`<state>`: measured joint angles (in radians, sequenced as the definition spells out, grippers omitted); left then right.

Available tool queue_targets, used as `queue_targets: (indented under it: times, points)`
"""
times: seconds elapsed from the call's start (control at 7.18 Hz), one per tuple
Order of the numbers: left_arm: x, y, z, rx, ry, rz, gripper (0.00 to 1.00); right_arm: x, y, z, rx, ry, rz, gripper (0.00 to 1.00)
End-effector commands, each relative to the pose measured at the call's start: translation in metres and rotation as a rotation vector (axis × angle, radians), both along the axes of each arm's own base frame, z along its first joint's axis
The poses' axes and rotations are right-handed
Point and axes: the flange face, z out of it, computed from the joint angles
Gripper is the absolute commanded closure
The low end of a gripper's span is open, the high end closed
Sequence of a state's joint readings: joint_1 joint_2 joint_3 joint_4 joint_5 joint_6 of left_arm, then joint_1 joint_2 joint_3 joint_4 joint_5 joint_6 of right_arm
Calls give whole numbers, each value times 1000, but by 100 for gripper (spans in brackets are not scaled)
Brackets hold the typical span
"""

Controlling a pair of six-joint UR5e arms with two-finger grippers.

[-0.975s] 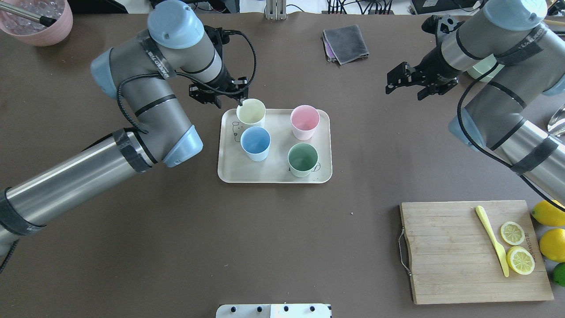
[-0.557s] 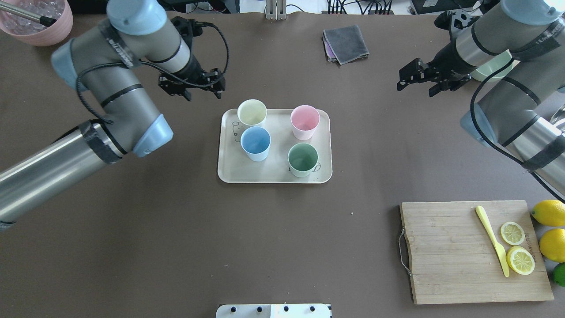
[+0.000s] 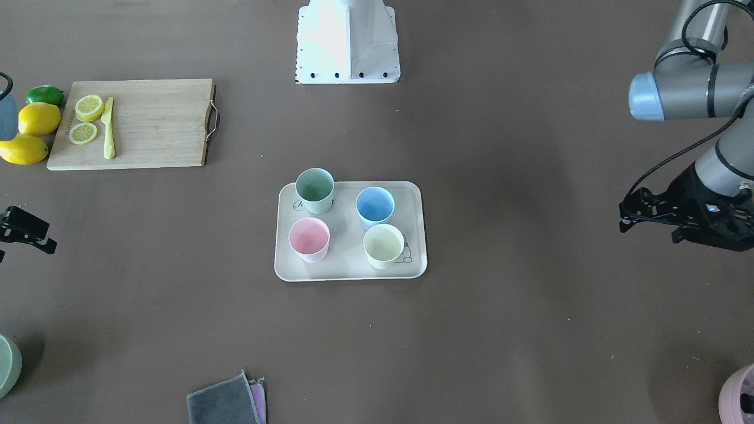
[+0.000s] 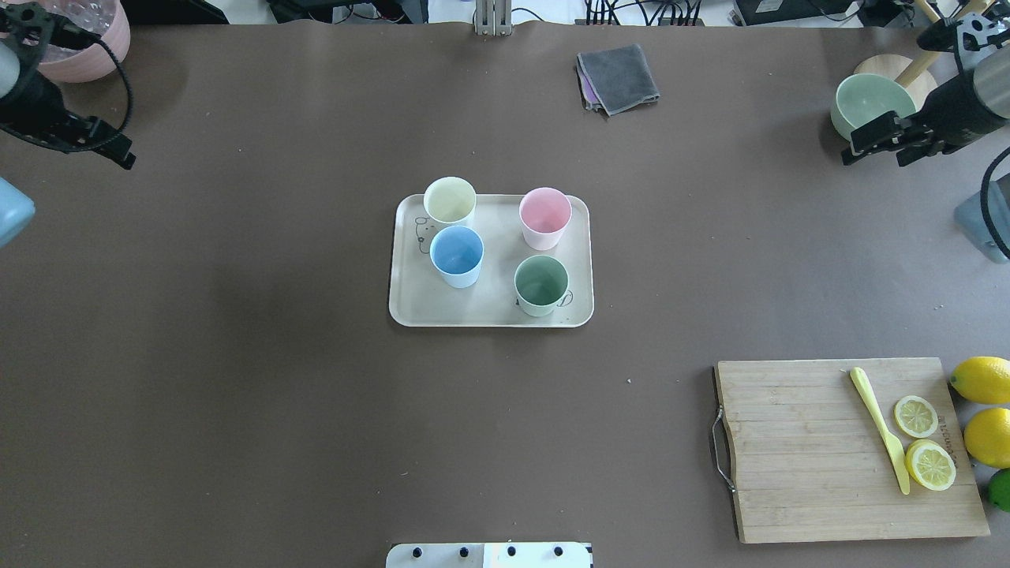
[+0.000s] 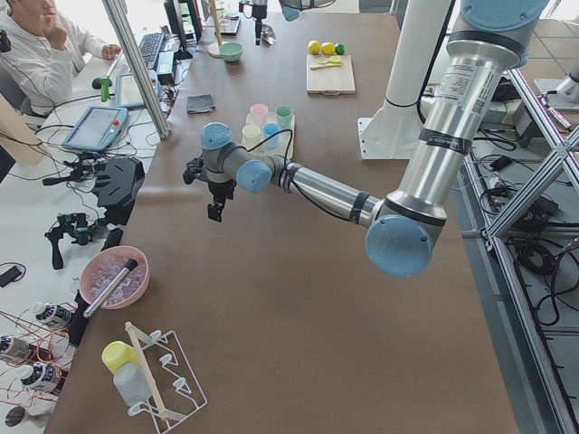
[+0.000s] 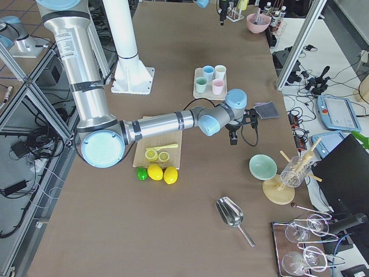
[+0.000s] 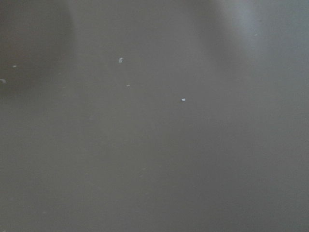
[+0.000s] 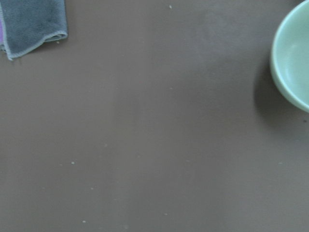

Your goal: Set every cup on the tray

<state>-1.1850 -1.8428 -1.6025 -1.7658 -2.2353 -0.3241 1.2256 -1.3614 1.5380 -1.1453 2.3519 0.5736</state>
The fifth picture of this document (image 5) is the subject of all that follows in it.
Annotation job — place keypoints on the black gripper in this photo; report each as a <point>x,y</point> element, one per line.
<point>220,191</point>

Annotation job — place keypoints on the cream yellow cup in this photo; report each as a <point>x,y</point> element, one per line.
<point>251,136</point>

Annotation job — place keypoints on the blue cup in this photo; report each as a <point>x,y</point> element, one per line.
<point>270,133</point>

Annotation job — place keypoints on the pink cup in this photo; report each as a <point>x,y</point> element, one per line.
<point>258,114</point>

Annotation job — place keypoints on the green cup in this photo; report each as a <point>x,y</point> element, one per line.
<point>284,116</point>

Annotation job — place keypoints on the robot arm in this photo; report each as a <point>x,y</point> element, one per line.
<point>489,37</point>

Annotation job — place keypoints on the black gripper stand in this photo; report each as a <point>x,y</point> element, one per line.
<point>116,187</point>

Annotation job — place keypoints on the grey folded cloth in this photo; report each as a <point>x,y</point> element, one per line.
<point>200,104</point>

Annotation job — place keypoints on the pink bowl with ice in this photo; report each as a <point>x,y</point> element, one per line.
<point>106,266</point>

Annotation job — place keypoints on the blue teach pendant near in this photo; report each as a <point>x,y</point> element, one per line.
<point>97,129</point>

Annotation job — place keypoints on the blue teach pendant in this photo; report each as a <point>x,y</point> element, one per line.
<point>127,93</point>
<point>97,129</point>

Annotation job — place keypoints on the blue teach pendant far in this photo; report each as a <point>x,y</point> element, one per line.
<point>127,93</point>

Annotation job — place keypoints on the green bowl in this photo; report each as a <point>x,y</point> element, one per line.
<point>231,51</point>

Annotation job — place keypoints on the yellow plastic knife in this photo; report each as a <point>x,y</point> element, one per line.
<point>315,67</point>

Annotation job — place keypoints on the yellow cup on rack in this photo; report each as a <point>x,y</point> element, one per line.
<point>118,353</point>

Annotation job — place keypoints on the black keyboard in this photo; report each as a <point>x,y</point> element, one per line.
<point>149,47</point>

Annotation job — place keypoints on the bamboo cutting board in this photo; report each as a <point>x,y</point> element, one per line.
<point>330,81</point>

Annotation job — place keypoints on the whole lemon outer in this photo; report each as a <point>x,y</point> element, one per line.
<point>313,47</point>

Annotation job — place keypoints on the clear cup on rack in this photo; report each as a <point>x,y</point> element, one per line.
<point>131,383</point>

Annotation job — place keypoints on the whole lemon near lime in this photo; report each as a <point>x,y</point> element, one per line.
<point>327,48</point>

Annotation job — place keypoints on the green lime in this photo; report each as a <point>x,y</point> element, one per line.
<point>340,49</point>

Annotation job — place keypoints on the person in white hoodie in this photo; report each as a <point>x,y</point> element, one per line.
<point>47,50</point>

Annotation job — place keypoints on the white wire cup rack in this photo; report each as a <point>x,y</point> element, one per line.
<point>176,393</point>

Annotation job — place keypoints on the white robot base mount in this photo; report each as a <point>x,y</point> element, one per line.
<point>392,132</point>

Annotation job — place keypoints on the aluminium frame post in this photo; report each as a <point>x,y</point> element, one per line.
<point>117,13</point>

